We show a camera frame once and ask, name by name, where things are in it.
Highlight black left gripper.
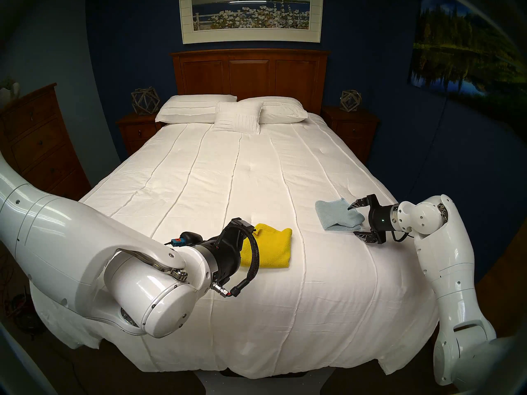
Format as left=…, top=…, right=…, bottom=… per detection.
left=205, top=217, right=257, bottom=284

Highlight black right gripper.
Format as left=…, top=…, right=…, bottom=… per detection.
left=348, top=194, right=399, bottom=245

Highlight light blue hand towel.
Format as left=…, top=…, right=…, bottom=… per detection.
left=315, top=198, right=365, bottom=232

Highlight yellow microfiber hand towel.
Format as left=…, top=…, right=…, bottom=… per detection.
left=240, top=223, right=293, bottom=269

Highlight white bed with comforter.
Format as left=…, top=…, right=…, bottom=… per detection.
left=31, top=112, right=439, bottom=378

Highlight brown wooden nightstand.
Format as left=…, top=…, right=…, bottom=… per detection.
left=116, top=112, right=163, bottom=156
left=321, top=105, right=380, bottom=165

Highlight small white pleated pillow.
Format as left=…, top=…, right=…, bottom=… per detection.
left=212, top=101, right=264, bottom=135

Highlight large white pillow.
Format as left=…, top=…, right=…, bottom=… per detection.
left=238, top=96, right=308, bottom=124
left=155, top=95, right=238, bottom=124

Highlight brown wooden headboard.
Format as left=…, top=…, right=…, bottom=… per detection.
left=170, top=49, right=331, bottom=115

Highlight brown wooden dresser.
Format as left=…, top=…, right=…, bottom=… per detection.
left=0, top=83, right=92, bottom=201

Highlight white framed flower picture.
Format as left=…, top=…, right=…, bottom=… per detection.
left=178, top=0, right=324, bottom=44

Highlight small white plant vase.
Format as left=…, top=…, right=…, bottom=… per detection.
left=0, top=77, right=20, bottom=105

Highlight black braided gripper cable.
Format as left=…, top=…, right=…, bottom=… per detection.
left=212, top=219, right=261, bottom=297

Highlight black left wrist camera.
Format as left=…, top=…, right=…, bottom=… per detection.
left=165, top=232, right=203, bottom=247

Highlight grey geometric wire ornament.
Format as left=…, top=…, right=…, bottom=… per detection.
left=340, top=90, right=362, bottom=112
left=131, top=87, right=161, bottom=116

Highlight forest lake wall poster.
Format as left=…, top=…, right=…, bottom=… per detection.
left=408, top=0, right=527, bottom=123

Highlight tangled floor cables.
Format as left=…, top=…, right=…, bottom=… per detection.
left=0, top=258, right=42, bottom=337

